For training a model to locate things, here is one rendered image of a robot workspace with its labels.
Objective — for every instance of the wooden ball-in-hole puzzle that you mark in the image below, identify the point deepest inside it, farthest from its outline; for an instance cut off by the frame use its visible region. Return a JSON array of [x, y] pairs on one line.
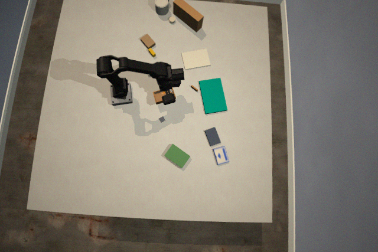
[[158, 95]]

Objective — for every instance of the small yellow block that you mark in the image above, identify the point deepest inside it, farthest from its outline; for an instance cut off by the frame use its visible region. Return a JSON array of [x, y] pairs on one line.
[[151, 52]]

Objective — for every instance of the beige mug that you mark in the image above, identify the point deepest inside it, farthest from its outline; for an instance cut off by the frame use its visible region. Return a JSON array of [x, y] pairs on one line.
[[161, 7]]

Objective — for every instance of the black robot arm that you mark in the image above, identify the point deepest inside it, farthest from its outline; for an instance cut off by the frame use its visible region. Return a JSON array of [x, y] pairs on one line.
[[160, 71]]

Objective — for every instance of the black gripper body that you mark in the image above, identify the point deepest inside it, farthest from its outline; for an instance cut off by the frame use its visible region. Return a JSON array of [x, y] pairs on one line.
[[169, 97]]

